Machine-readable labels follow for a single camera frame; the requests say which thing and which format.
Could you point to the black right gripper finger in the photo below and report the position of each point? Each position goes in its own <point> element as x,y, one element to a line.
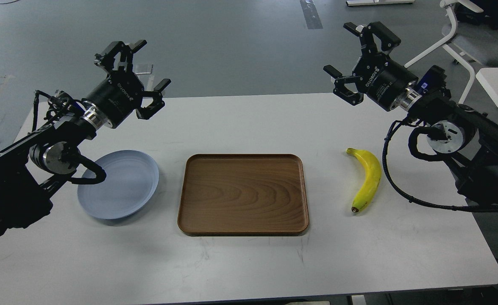
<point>340,81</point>
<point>376,39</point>

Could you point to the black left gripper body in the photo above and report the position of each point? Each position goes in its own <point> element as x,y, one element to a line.
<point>116,97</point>

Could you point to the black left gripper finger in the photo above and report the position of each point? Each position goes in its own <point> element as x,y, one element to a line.
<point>157,100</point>
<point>117,58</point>

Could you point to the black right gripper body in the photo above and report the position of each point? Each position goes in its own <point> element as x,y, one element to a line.
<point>382,79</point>

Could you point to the light blue plate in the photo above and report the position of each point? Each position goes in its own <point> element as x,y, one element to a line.
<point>132,179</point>

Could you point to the yellow banana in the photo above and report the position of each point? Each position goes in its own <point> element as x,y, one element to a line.
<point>372,177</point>

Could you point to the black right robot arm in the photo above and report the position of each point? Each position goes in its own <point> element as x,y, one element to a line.
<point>442,130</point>

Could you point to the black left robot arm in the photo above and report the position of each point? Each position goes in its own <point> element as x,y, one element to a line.
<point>35,167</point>

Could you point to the white office chair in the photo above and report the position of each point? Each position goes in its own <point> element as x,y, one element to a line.
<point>480,44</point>

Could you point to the brown wooden tray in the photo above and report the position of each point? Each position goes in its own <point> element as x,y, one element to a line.
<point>243,195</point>

